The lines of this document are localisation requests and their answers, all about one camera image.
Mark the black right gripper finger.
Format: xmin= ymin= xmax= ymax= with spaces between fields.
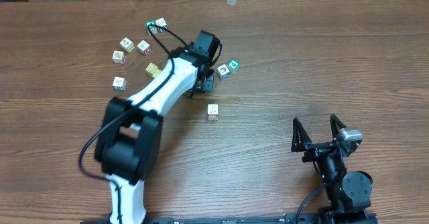
xmin=291 ymin=117 xmax=312 ymax=152
xmin=330 ymin=114 xmax=347 ymax=139

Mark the red edged wooden block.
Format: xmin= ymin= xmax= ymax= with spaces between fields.
xmin=207 ymin=104 xmax=219 ymax=121

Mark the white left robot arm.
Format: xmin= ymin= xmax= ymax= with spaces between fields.
xmin=95 ymin=31 xmax=222 ymax=223

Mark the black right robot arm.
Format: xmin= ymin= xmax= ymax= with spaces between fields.
xmin=291 ymin=114 xmax=373 ymax=215

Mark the blue edged picture block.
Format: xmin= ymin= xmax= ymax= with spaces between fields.
xmin=217 ymin=64 xmax=231 ymax=79

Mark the green number 4 block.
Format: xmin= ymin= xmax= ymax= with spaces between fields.
xmin=227 ymin=59 xmax=240 ymax=74

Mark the yellow letter O block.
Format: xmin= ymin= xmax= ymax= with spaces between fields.
xmin=152 ymin=69 xmax=162 ymax=78

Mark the yellow letter G block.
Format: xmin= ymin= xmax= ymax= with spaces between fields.
xmin=145 ymin=62 xmax=158 ymax=76

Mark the red letter U block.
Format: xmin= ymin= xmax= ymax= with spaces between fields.
xmin=137 ymin=40 xmax=151 ymax=56

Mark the green letter block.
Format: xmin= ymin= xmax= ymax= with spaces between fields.
xmin=145 ymin=21 xmax=158 ymax=34

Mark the teal number block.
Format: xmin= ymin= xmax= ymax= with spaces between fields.
xmin=155 ymin=17 xmax=168 ymax=33

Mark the teal edged picture block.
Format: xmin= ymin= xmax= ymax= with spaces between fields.
xmin=113 ymin=76 xmax=127 ymax=91

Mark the yellow edged picture block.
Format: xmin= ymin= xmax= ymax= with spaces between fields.
xmin=120 ymin=37 xmax=135 ymax=52

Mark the red edged picture block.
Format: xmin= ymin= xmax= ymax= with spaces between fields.
xmin=112 ymin=50 xmax=126 ymax=64

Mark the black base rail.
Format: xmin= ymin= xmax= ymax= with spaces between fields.
xmin=80 ymin=213 xmax=378 ymax=224

